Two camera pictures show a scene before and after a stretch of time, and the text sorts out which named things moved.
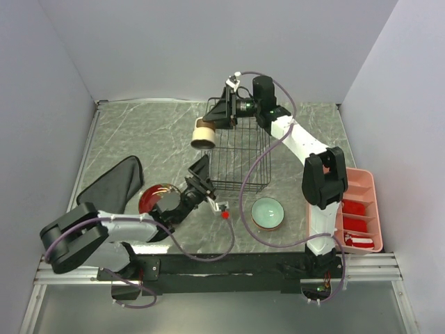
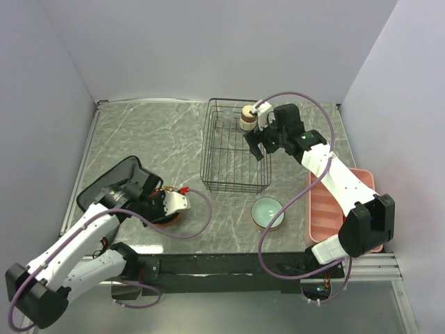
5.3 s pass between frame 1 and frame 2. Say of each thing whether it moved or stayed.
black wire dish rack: stayed
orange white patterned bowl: stayed
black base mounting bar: stayed
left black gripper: moved
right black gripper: moved
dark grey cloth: stayed
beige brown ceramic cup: moved
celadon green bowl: stayed
